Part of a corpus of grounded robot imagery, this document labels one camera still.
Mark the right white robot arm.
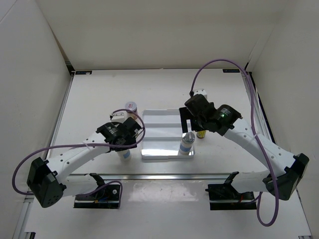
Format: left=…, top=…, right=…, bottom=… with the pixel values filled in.
left=179, top=94, right=310, bottom=201

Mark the white divided tray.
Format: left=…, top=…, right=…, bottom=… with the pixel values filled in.
left=141, top=110, right=195, bottom=162

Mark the aluminium front rail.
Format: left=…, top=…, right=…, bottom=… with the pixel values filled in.
left=67, top=173, right=269, bottom=181

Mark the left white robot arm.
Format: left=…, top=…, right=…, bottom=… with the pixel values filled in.
left=27, top=118, right=145, bottom=208

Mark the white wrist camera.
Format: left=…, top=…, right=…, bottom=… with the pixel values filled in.
left=194, top=89, right=207, bottom=99
left=110, top=112, right=127, bottom=123

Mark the right yellow label bottle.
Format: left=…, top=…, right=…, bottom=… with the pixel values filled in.
left=196, top=130, right=206, bottom=139

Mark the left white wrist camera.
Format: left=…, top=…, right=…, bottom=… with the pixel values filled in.
left=110, top=112, right=127, bottom=123

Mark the aluminium left rail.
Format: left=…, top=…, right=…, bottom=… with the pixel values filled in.
left=13, top=60, right=74, bottom=239

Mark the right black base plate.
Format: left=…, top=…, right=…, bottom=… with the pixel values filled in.
left=205, top=184, right=257, bottom=211

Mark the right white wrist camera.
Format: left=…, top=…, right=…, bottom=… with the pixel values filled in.
left=194, top=89, right=207, bottom=99

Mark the blue label shaker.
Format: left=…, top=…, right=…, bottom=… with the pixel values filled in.
left=179, top=132, right=195, bottom=155
left=117, top=149, right=132, bottom=161

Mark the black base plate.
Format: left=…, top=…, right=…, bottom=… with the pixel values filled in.
left=205, top=184, right=257, bottom=211
left=73, top=181, right=123, bottom=209

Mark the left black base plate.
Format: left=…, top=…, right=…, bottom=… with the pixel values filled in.
left=73, top=181, right=123, bottom=209

